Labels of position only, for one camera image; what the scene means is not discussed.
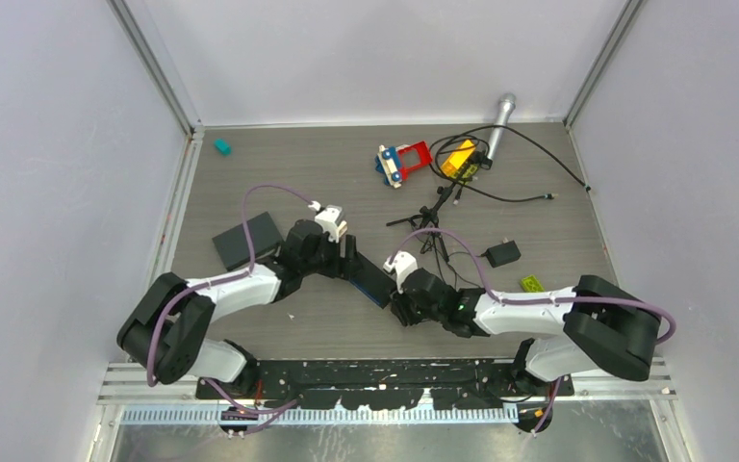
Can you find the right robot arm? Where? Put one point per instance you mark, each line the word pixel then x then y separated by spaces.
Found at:
pixel 592 325

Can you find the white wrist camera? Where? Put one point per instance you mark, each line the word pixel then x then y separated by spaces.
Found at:
pixel 332 221
pixel 401 264

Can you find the black network switch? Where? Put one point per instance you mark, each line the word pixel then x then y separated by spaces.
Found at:
pixel 371 280

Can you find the black power adapter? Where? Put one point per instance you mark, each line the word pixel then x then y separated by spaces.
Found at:
pixel 503 254

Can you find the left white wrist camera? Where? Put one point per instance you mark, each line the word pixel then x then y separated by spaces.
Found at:
pixel 332 221

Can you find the yellow toy brick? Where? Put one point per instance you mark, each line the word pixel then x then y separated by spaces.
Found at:
pixel 460 163

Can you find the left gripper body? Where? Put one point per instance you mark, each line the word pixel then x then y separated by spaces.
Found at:
pixel 327 261

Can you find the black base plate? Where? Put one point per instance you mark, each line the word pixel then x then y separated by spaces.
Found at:
pixel 451 384

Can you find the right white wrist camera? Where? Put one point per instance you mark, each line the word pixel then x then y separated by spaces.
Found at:
pixel 401 264

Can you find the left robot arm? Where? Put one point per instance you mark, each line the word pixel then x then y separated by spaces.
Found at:
pixel 167 330

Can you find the teal block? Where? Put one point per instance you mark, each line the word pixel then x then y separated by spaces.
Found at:
pixel 223 147

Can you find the red blue toy vehicle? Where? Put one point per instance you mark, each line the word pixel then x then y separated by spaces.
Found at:
pixel 396 164

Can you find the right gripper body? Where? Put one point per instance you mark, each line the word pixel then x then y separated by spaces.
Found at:
pixel 412 312

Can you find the green toy brick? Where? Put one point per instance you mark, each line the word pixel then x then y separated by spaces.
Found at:
pixel 531 284

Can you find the silver microphone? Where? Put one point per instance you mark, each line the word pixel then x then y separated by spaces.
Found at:
pixel 506 106

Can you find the black mini tripod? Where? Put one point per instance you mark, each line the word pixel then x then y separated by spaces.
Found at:
pixel 428 217

